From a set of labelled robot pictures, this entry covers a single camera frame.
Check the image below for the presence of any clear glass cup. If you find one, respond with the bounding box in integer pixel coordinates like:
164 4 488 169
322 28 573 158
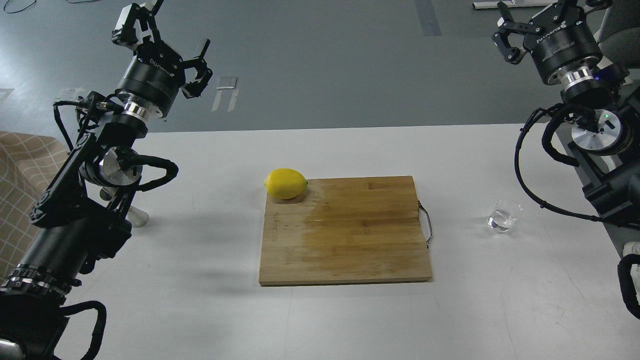
487 198 524 234

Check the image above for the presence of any wooden cutting board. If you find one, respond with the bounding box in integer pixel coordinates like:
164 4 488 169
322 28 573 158
258 175 434 287

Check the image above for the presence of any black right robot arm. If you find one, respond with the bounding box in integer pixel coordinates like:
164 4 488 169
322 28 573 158
492 0 640 230

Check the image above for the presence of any steel double jigger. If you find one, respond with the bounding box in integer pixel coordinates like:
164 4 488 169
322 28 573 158
99 187 150 229

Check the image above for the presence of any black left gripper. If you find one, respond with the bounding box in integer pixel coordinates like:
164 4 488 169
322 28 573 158
110 0 213 119

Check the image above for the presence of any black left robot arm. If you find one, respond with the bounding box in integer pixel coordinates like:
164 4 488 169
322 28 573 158
0 0 213 360

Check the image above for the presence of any yellow lemon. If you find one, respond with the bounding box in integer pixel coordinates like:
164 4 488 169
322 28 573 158
263 168 308 199

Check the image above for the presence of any beige checkered cloth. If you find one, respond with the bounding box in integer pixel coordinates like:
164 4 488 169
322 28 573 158
0 131 67 280

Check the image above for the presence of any white floor rail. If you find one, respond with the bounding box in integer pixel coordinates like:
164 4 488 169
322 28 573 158
471 0 556 10

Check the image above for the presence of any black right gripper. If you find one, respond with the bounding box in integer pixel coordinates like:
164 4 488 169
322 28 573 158
492 0 614 87

